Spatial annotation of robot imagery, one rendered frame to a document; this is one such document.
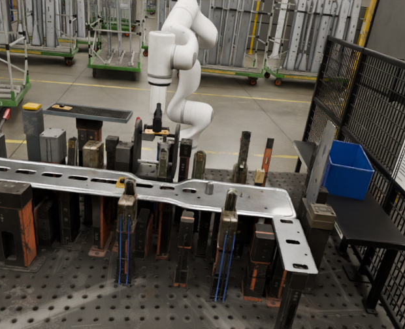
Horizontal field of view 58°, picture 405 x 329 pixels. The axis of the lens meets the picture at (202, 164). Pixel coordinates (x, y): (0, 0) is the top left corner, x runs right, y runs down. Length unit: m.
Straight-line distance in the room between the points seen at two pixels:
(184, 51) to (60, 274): 0.92
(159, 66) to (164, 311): 0.82
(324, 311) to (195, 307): 0.48
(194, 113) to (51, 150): 0.67
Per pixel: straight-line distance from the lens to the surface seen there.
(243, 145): 1.52
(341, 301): 1.58
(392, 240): 1.39
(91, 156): 1.58
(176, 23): 1.36
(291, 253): 1.21
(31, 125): 1.84
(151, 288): 1.44
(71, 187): 1.44
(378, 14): 4.22
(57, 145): 1.62
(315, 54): 9.36
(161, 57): 1.23
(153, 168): 1.67
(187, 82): 1.74
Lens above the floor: 1.69
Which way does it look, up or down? 25 degrees down
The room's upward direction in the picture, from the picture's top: 7 degrees clockwise
